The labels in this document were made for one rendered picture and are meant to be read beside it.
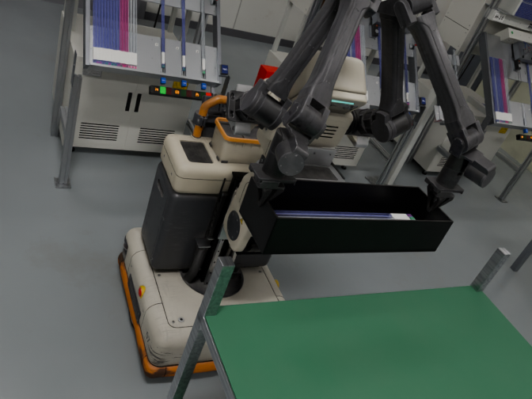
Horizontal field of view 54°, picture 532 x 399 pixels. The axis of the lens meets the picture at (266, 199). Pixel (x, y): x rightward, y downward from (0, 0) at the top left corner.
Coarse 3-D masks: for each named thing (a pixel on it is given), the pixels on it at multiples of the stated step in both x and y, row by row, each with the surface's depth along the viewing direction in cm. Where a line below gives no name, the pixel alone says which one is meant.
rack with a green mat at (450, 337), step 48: (432, 288) 151; (480, 288) 156; (192, 336) 119; (240, 336) 112; (288, 336) 117; (336, 336) 122; (384, 336) 127; (432, 336) 133; (480, 336) 139; (240, 384) 103; (288, 384) 106; (336, 384) 111; (384, 384) 115; (432, 384) 120; (480, 384) 125; (528, 384) 130
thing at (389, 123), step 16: (416, 0) 133; (384, 16) 142; (384, 32) 146; (400, 32) 144; (384, 48) 148; (400, 48) 146; (384, 64) 151; (400, 64) 149; (384, 80) 154; (400, 80) 152; (384, 96) 156; (400, 96) 155; (384, 112) 157; (400, 112) 158; (384, 128) 159
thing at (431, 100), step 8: (432, 96) 368; (432, 104) 371; (424, 112) 374; (424, 120) 378; (416, 128) 381; (416, 136) 385; (408, 144) 387; (408, 152) 393; (400, 160) 395; (392, 168) 401; (400, 168) 401; (376, 176) 419; (392, 176) 402; (392, 184) 415
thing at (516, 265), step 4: (528, 244) 360; (528, 248) 360; (524, 252) 362; (528, 252) 359; (520, 256) 365; (524, 256) 362; (528, 256) 363; (516, 260) 367; (520, 260) 364; (524, 260) 365; (512, 264) 370; (516, 264) 367; (520, 264) 366; (512, 268) 370; (516, 268) 368
